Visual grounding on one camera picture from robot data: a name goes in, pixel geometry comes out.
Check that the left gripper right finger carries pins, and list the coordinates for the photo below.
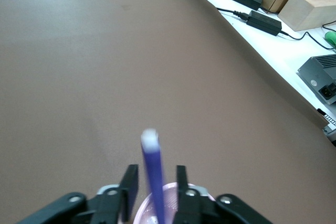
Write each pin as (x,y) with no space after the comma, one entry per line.
(183,197)

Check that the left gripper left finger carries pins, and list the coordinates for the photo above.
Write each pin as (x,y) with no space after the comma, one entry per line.
(131,182)

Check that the purple marker pen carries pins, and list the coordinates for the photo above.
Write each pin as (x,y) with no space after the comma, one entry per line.
(155,176)

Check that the pink mesh pen holder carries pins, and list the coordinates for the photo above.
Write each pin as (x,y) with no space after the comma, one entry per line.
(170,203)

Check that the brown table mat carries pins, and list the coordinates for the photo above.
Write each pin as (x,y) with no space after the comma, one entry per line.
(78,77)

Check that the grey power supply box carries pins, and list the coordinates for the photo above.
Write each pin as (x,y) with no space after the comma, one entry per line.
(323,77)

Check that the green round object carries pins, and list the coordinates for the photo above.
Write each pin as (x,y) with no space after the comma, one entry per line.
(331,38)

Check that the pale wooden block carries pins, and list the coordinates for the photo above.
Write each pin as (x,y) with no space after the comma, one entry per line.
(309,11)

